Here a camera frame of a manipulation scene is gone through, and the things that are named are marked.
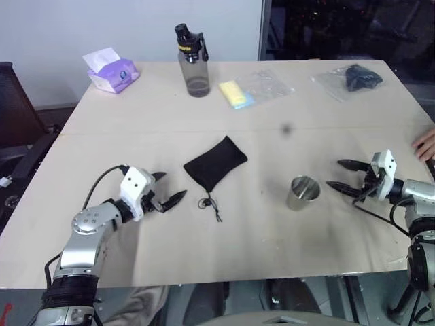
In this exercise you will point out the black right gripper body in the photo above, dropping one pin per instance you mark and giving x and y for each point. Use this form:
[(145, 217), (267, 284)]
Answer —
[(373, 185)]

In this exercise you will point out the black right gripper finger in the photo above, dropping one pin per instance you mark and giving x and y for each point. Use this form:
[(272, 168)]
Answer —
[(355, 165), (346, 189)]

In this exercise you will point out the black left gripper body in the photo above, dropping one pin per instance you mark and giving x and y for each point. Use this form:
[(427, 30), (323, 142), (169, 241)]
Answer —
[(152, 202)]

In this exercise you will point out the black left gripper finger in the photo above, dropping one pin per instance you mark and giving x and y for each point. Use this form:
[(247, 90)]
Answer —
[(158, 176), (174, 200)]

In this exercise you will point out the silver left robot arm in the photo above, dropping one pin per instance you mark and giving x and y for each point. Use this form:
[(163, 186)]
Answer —
[(83, 244)]

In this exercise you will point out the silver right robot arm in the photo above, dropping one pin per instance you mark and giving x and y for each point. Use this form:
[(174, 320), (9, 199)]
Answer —
[(419, 190)]

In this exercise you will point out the clear plastic bag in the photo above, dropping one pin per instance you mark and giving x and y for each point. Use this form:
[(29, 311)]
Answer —
[(331, 83), (265, 85)]

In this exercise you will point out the bystander bare hand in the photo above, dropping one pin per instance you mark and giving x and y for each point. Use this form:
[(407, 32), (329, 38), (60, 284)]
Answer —
[(427, 144)]

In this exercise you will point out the stainless steel cup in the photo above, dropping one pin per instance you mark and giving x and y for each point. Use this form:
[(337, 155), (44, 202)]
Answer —
[(303, 198)]

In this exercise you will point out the black folded item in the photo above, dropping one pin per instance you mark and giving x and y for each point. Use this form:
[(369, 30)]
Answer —
[(362, 78)]

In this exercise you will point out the metal table leg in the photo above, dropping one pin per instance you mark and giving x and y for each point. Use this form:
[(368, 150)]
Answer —
[(357, 299)]

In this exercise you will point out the grey transparent water bottle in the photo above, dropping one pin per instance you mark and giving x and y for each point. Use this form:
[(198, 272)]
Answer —
[(196, 73)]

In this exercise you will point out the purple tissue pack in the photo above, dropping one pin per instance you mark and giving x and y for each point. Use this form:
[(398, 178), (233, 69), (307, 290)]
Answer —
[(113, 74)]

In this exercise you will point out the yellow sponge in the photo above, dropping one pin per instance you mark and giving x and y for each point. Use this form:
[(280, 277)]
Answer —
[(231, 92)]

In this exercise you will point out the silver robot torso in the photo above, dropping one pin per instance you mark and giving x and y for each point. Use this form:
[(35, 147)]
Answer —
[(278, 319)]

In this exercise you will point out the white power plug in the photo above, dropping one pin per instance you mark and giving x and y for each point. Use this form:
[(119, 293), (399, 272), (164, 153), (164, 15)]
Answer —
[(4, 182)]

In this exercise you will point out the black chair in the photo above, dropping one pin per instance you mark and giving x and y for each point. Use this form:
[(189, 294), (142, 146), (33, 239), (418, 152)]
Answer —
[(17, 108)]

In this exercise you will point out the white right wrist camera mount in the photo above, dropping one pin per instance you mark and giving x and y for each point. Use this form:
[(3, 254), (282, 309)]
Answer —
[(385, 169)]

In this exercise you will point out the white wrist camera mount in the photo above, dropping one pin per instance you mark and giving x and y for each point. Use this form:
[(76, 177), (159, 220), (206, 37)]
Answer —
[(134, 185), (385, 169)]

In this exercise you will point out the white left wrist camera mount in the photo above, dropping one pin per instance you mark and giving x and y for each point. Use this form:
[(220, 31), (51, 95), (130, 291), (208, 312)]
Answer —
[(134, 185)]

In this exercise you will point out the grey window frame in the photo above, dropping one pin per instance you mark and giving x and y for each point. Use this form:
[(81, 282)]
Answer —
[(265, 30)]

